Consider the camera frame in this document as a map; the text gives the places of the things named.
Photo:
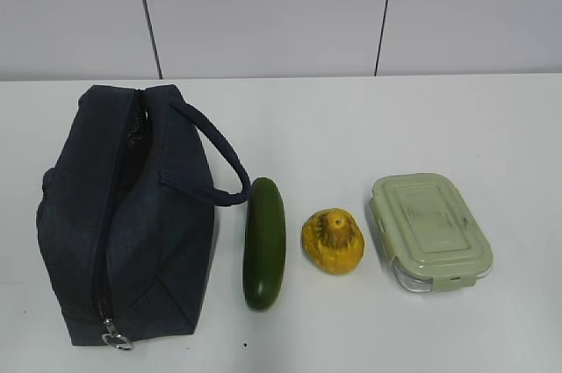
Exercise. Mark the dark blue fabric lunch bag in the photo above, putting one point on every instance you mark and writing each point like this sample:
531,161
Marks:
127,216

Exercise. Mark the yellow toy pear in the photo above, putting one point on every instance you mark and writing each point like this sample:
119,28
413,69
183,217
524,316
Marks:
332,240

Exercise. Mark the green cucumber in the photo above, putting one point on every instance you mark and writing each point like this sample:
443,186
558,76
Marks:
264,253

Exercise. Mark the green lidded food container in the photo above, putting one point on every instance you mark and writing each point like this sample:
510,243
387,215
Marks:
430,238

